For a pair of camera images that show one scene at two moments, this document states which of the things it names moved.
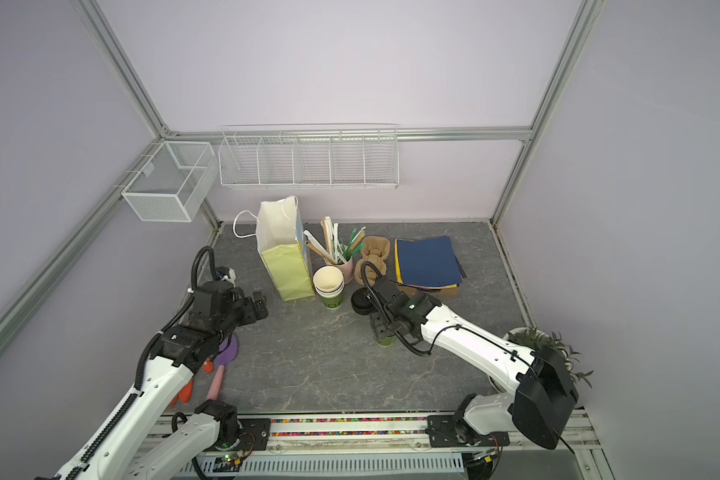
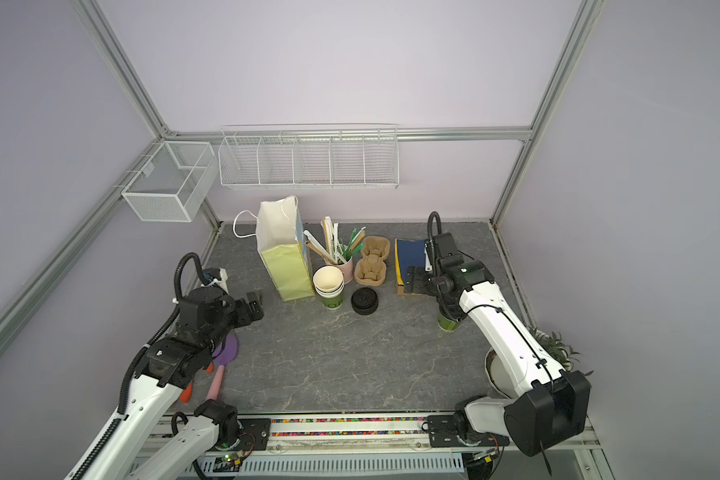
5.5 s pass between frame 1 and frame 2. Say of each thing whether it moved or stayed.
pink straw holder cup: stayed
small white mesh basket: stayed
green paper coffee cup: moved
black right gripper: moved
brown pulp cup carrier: stayed
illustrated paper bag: stayed
